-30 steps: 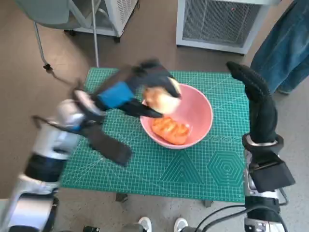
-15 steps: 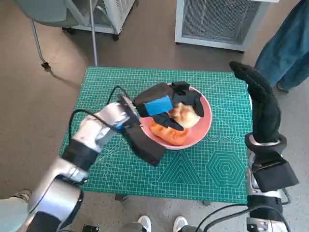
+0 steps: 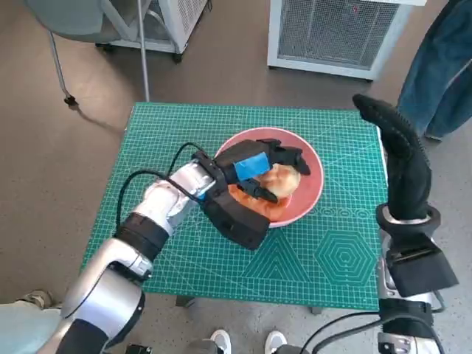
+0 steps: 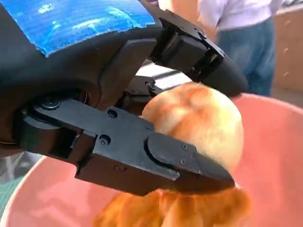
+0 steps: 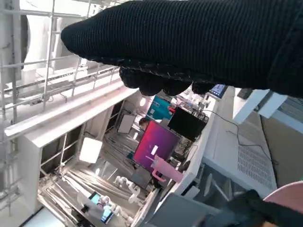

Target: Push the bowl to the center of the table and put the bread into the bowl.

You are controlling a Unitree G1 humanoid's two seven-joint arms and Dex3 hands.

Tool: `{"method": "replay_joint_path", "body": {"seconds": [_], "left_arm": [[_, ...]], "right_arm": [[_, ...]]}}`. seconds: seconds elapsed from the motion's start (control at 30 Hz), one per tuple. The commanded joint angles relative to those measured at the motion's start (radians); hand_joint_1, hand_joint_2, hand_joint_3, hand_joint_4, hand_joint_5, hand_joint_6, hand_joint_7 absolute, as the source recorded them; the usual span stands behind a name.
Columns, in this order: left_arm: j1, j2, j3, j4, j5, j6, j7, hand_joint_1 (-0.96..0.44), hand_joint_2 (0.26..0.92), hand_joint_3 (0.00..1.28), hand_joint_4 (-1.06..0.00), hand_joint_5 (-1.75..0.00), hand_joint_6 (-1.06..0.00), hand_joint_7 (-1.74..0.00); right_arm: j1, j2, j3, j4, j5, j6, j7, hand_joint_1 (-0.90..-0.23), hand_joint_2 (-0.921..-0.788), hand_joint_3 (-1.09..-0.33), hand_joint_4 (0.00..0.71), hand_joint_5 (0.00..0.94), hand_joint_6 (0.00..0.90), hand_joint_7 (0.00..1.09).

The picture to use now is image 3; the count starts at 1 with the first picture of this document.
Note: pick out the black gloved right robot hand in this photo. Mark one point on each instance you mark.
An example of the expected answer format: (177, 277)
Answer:
(409, 177)

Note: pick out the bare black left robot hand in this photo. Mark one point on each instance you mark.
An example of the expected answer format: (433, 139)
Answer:
(250, 155)

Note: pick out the round toy bread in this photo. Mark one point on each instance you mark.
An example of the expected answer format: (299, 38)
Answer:
(284, 180)

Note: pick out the oblong toy bread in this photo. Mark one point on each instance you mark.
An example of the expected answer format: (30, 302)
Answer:
(274, 212)

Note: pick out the pink bowl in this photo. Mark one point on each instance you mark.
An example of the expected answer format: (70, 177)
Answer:
(309, 184)

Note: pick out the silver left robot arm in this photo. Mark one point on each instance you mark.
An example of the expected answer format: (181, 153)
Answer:
(166, 195)

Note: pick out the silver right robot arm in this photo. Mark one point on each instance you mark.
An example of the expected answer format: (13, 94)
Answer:
(405, 228)

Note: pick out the green cutting mat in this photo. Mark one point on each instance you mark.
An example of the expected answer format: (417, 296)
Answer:
(184, 265)

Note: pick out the white cabinet with mesh panel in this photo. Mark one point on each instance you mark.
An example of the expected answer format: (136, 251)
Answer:
(332, 33)

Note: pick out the white cabinet on casters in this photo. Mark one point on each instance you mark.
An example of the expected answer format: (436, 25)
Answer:
(184, 22)

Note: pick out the silver metal pole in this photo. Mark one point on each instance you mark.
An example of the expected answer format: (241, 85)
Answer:
(144, 48)

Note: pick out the white foot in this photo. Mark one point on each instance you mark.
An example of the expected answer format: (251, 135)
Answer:
(274, 341)
(221, 341)

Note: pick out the grey chair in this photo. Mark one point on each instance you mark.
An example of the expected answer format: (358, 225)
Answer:
(73, 18)

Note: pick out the small black device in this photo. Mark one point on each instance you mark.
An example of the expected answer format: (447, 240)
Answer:
(139, 349)

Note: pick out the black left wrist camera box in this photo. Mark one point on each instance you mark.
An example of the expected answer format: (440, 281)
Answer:
(236, 221)

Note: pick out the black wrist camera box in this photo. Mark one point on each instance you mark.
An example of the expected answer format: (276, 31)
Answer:
(236, 221)
(424, 273)

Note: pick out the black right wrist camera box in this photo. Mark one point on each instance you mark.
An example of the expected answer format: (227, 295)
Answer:
(424, 273)

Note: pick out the dark table leg bracket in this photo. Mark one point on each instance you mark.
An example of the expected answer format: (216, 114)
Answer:
(184, 300)
(317, 309)

